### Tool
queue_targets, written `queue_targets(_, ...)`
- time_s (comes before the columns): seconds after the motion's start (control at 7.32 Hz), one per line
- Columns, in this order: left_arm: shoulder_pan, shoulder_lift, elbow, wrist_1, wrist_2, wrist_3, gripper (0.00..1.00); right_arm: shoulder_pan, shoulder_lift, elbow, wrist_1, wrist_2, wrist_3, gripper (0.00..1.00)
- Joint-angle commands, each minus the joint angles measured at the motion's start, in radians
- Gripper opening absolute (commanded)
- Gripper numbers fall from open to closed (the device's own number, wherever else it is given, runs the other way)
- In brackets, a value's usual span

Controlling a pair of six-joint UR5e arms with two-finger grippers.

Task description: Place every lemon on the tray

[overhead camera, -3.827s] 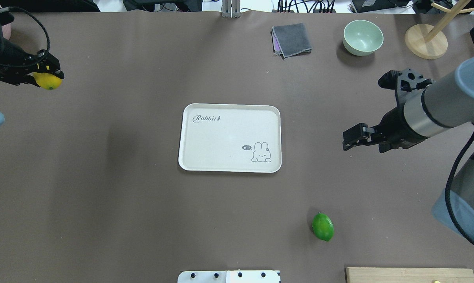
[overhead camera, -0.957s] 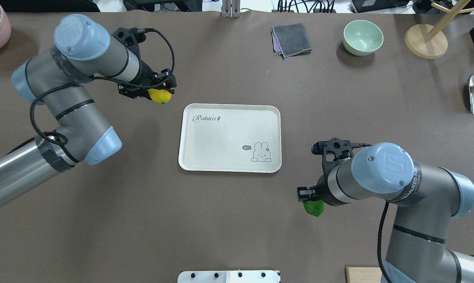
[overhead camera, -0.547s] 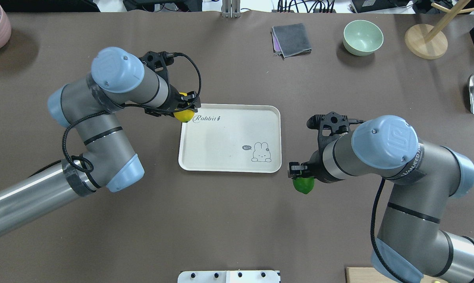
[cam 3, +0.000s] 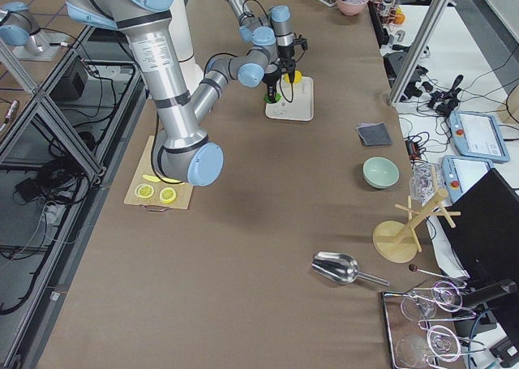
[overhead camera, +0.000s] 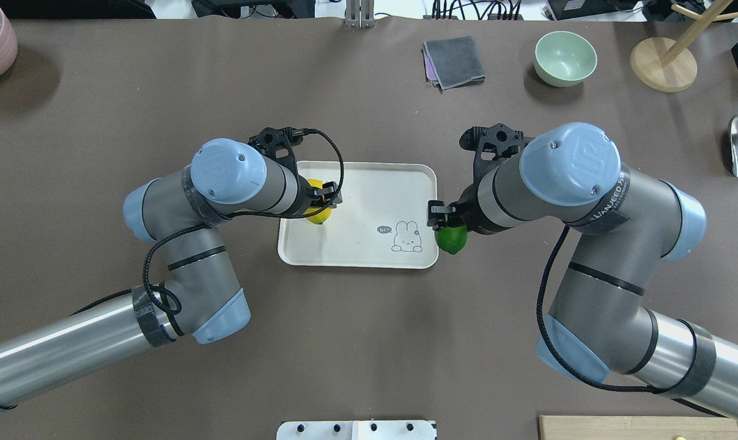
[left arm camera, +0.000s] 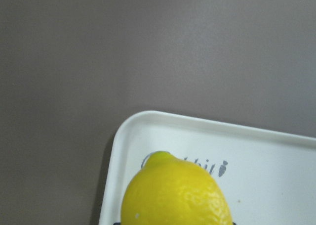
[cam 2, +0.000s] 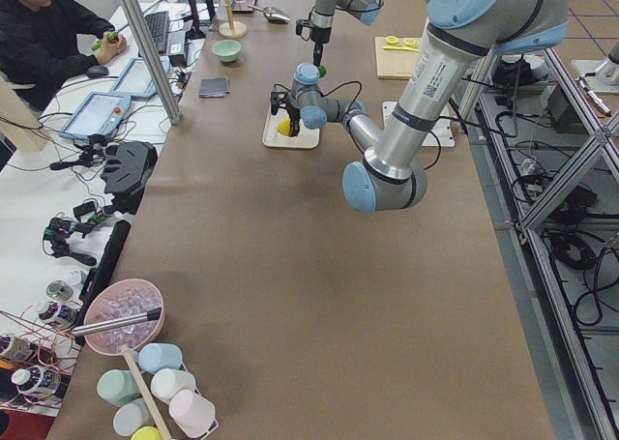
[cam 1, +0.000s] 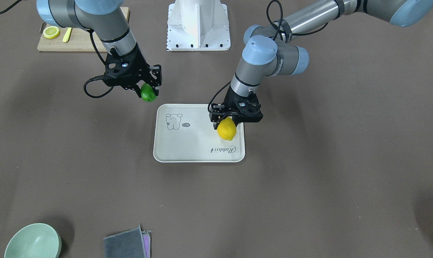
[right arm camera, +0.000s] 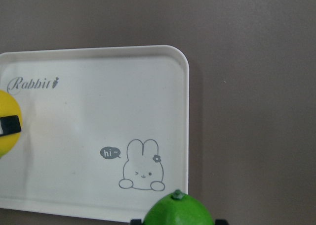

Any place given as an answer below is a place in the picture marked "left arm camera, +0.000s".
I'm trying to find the yellow lemon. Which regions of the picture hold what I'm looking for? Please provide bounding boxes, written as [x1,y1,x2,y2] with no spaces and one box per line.
[120,151,234,225]

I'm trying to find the white rabbit tray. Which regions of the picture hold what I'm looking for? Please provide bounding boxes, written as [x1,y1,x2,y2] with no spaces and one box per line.
[99,111,316,225]

